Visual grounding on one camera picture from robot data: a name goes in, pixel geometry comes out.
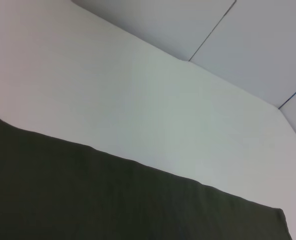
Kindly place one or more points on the dark green printed T-shirt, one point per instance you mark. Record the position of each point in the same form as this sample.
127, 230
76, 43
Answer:
112, 200

